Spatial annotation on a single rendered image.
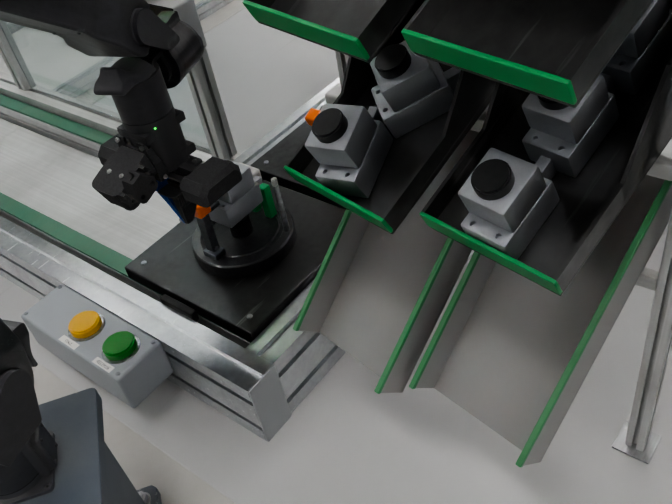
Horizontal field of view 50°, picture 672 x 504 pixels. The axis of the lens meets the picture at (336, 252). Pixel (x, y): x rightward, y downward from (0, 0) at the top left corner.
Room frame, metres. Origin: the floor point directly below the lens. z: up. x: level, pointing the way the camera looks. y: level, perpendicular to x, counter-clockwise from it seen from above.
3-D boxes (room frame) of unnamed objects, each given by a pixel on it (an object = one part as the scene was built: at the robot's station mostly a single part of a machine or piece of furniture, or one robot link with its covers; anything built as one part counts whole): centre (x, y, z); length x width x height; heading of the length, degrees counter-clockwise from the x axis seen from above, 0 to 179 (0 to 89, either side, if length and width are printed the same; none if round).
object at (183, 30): (0.75, 0.15, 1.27); 0.12 x 0.08 x 0.11; 154
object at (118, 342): (0.62, 0.28, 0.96); 0.04 x 0.04 x 0.02
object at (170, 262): (0.76, 0.12, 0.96); 0.24 x 0.24 x 0.02; 45
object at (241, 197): (0.77, 0.11, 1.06); 0.08 x 0.04 x 0.07; 135
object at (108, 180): (0.67, 0.20, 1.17); 0.07 x 0.07 x 0.06; 46
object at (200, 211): (0.73, 0.15, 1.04); 0.04 x 0.02 x 0.08; 135
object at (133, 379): (0.67, 0.33, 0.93); 0.21 x 0.07 x 0.06; 45
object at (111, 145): (0.71, 0.17, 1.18); 0.19 x 0.06 x 0.08; 45
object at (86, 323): (0.67, 0.33, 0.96); 0.04 x 0.04 x 0.02
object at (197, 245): (0.76, 0.12, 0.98); 0.14 x 0.14 x 0.02
